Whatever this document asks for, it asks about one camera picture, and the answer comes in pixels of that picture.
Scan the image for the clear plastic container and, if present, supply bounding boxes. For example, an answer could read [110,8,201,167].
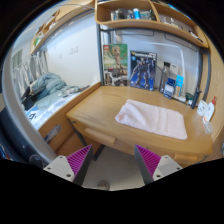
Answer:
[202,119,214,135]

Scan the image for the black cylindrical bottle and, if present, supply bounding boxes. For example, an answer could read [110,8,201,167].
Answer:
[190,87,203,110]

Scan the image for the white mug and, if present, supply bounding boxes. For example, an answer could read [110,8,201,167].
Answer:
[196,99,208,117]

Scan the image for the pale pink towel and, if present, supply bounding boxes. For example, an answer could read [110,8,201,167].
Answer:
[114,98,188,141]

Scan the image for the green tree figure toy box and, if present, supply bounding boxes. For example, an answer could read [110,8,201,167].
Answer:
[102,43,129,88]

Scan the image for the clear glass bottle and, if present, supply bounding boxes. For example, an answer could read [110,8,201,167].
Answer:
[159,61,172,94]

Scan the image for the blue robot model kit box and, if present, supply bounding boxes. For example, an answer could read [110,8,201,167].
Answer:
[129,50,158,92]

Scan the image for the white arched desk lamp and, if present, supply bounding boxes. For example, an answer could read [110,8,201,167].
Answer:
[146,41,188,98]

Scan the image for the wooden shelf unit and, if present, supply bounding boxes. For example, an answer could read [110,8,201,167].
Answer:
[94,0,210,49]

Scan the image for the small blue box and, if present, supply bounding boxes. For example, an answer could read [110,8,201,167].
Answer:
[163,77,177,100]

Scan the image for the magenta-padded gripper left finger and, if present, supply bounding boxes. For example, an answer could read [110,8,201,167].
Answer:
[43,143,94,187]

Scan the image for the white rectangular box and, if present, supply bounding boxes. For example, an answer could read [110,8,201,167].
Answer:
[169,63,180,80]

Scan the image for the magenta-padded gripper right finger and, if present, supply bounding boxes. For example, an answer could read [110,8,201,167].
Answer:
[134,144,184,185]

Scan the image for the white bottle with red cap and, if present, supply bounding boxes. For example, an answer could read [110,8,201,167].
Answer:
[203,96,218,123]

